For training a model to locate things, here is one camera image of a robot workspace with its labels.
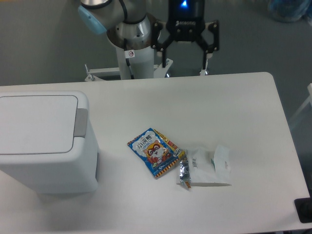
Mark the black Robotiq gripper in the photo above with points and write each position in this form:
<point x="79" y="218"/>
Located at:
<point x="186" y="23"/>

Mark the white push-button trash can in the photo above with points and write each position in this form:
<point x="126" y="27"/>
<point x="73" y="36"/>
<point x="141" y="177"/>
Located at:
<point x="47" y="142"/>

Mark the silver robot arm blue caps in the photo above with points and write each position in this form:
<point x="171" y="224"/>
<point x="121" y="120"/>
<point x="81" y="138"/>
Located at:
<point x="102" y="15"/>

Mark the blue plastic bag on floor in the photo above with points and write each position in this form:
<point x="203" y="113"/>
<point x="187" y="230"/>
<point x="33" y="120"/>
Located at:
<point x="288" y="10"/>

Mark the blue cartoon snack packet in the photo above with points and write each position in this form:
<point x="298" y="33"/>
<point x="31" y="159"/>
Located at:
<point x="158" y="152"/>

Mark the white plastic tissue pack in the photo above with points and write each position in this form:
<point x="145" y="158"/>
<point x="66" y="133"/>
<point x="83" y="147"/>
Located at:
<point x="209" y="168"/>

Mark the silver foil snack wrapper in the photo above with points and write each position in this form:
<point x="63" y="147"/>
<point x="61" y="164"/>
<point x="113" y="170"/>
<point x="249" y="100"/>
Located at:
<point x="184" y="178"/>

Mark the black clamp at table corner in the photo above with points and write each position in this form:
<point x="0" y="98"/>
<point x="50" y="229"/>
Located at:
<point x="304" y="209"/>

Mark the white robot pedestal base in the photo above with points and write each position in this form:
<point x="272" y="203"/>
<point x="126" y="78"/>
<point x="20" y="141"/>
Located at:
<point x="133" y="47"/>

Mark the white frame at right edge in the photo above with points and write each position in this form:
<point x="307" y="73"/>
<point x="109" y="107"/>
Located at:
<point x="302" y="111"/>

